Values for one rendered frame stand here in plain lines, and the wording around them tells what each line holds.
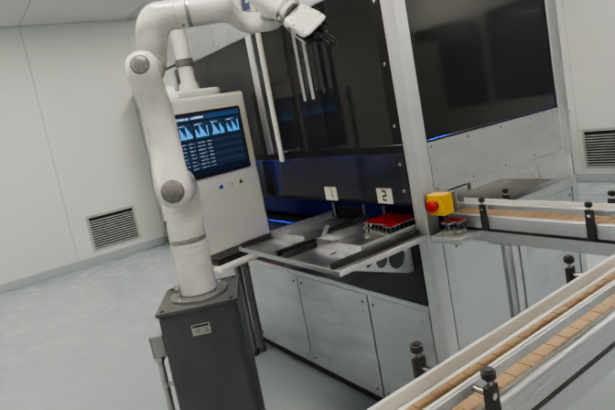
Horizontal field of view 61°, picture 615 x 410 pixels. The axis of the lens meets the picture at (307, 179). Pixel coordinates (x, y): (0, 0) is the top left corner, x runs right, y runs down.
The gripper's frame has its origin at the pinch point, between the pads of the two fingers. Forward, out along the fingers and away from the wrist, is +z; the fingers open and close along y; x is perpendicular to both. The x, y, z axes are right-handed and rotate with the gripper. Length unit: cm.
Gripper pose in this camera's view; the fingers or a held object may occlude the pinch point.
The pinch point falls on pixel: (329, 40)
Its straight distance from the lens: 166.8
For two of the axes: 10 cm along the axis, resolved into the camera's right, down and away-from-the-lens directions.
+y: 6.4, -7.1, 3.0
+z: 7.7, 5.9, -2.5
